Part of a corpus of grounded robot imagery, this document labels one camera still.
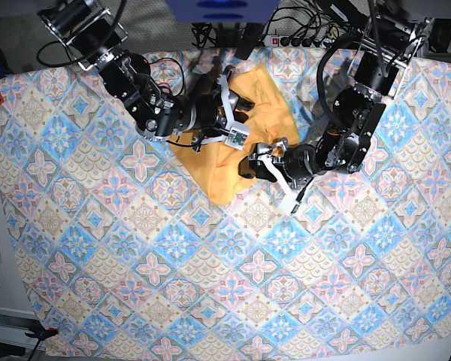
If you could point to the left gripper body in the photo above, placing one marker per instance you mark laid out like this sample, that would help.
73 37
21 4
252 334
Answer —
294 167

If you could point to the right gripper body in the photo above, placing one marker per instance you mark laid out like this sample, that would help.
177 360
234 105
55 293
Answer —
212 115

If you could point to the yellow T-shirt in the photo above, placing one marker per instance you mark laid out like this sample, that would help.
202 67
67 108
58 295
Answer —
215 167

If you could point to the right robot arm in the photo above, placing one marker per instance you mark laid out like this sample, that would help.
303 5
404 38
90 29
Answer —
93 38

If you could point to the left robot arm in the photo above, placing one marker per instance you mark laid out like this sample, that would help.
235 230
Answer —
387 43

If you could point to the white power strip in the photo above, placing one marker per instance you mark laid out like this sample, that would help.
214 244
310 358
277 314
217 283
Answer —
276 41

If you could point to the patterned blue pink tablecloth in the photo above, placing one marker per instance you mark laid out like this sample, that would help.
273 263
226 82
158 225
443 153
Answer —
119 249

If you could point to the red black clamp lower left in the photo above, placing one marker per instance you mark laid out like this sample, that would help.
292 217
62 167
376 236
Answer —
41 333

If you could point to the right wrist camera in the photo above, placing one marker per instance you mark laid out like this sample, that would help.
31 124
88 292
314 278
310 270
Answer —
237 136

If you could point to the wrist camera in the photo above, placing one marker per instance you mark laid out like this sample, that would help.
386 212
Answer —
290 204
237 136

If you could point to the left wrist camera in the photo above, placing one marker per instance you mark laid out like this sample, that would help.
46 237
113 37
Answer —
290 204

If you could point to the black camera post clamp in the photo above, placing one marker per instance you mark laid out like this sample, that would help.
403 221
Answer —
249 39

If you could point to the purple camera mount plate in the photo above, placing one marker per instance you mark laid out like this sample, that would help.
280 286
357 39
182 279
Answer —
217 11

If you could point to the white rail bracket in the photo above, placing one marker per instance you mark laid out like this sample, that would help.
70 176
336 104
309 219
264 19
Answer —
14 324

